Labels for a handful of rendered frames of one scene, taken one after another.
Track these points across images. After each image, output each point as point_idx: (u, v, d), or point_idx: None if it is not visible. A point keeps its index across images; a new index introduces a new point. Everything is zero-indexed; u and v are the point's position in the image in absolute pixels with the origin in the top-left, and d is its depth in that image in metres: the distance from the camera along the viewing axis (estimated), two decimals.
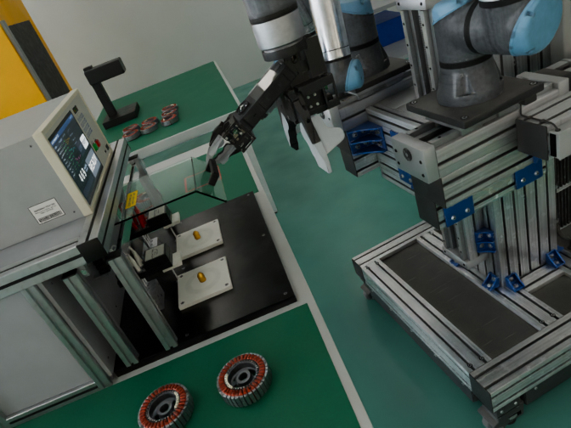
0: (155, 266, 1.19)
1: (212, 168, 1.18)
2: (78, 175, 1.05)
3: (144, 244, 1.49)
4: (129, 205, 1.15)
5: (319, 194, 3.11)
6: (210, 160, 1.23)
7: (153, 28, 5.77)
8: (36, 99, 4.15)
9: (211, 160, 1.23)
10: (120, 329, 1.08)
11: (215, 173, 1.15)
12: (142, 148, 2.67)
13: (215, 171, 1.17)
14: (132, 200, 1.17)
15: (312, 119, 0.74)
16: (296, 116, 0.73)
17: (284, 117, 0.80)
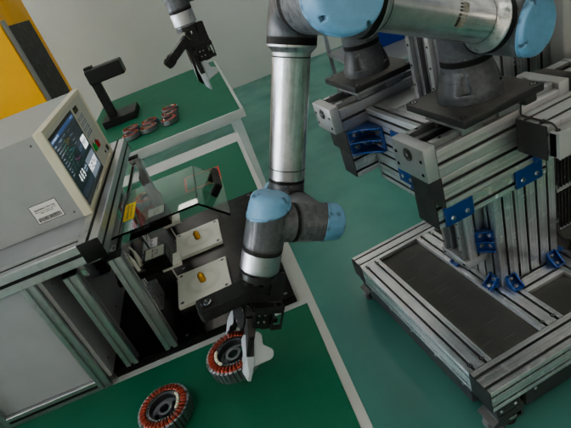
0: (155, 266, 1.19)
1: (214, 178, 1.12)
2: (78, 175, 1.05)
3: (144, 244, 1.49)
4: (127, 217, 1.09)
5: (319, 194, 3.11)
6: (212, 170, 1.17)
7: (153, 28, 5.77)
8: (36, 99, 4.15)
9: (213, 170, 1.17)
10: (120, 329, 1.08)
11: (217, 184, 1.09)
12: (142, 148, 2.67)
13: (217, 181, 1.11)
14: (131, 212, 1.10)
15: (254, 334, 0.88)
16: (243, 327, 0.87)
17: (232, 315, 0.94)
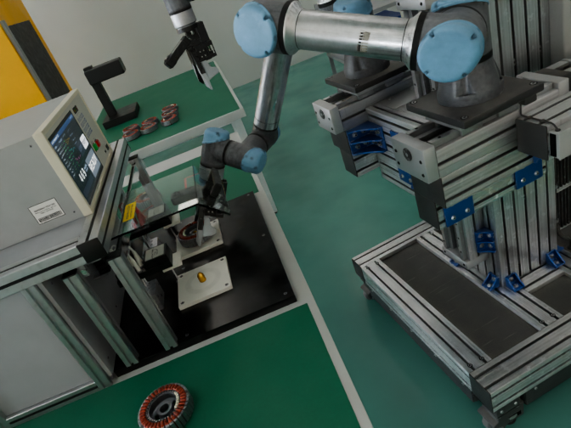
0: (155, 266, 1.19)
1: (214, 178, 1.12)
2: (78, 175, 1.05)
3: (144, 244, 1.49)
4: (127, 217, 1.09)
5: (319, 194, 3.11)
6: (212, 170, 1.17)
7: (153, 28, 5.77)
8: (36, 99, 4.15)
9: (213, 170, 1.17)
10: (120, 329, 1.08)
11: (217, 184, 1.09)
12: (142, 148, 2.67)
13: (217, 181, 1.11)
14: (131, 212, 1.10)
15: (205, 217, 1.42)
16: (198, 212, 1.42)
17: None
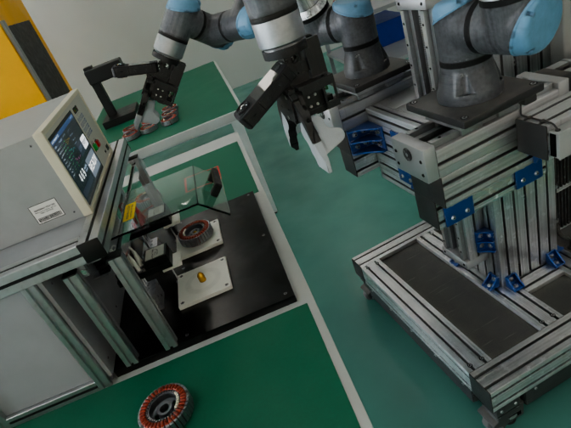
0: (155, 266, 1.19)
1: (214, 178, 1.12)
2: (78, 175, 1.05)
3: (144, 244, 1.49)
4: (127, 217, 1.09)
5: (319, 194, 3.11)
6: (212, 170, 1.17)
7: (153, 28, 5.77)
8: (36, 99, 4.15)
9: (213, 170, 1.17)
10: (120, 329, 1.08)
11: (217, 184, 1.09)
12: (142, 148, 2.67)
13: (217, 181, 1.11)
14: (131, 212, 1.10)
15: (312, 119, 0.73)
16: (296, 116, 0.73)
17: (284, 117, 0.80)
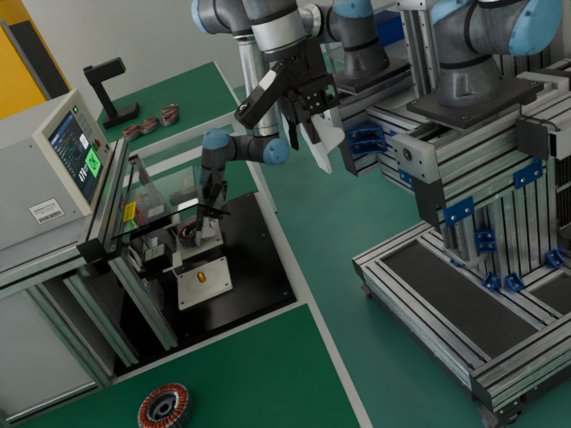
0: (155, 266, 1.19)
1: (214, 178, 1.12)
2: (78, 175, 1.05)
3: (144, 244, 1.49)
4: (127, 217, 1.09)
5: (319, 194, 3.11)
6: (212, 170, 1.17)
7: (153, 28, 5.77)
8: (36, 99, 4.15)
9: (213, 170, 1.17)
10: (120, 329, 1.08)
11: (217, 184, 1.09)
12: (142, 148, 2.67)
13: (217, 181, 1.11)
14: (131, 212, 1.10)
15: (312, 119, 0.74)
16: (296, 116, 0.73)
17: (284, 117, 0.80)
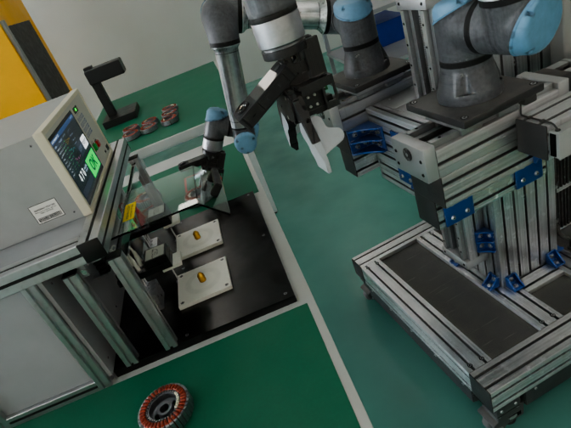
0: (155, 266, 1.19)
1: (214, 178, 1.12)
2: (78, 175, 1.05)
3: (144, 244, 1.49)
4: (127, 217, 1.09)
5: (319, 194, 3.11)
6: (212, 170, 1.17)
7: (153, 28, 5.77)
8: (36, 99, 4.15)
9: (213, 170, 1.17)
10: (120, 329, 1.08)
11: (217, 184, 1.09)
12: (142, 148, 2.67)
13: (217, 181, 1.11)
14: (131, 212, 1.10)
15: (312, 119, 0.74)
16: (296, 116, 0.73)
17: (284, 117, 0.80)
